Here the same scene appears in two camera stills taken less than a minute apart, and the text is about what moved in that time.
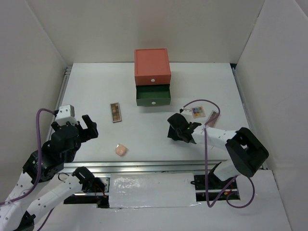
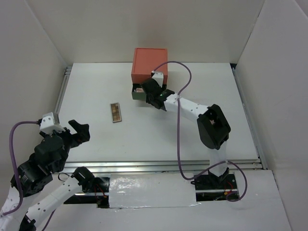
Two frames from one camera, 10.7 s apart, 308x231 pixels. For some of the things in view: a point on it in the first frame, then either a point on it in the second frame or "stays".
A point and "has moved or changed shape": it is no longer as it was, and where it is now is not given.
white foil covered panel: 148,190 stays
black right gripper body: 179,134 → 149,100
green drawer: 153,95 has moved or changed shape
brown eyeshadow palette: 116,116 stays
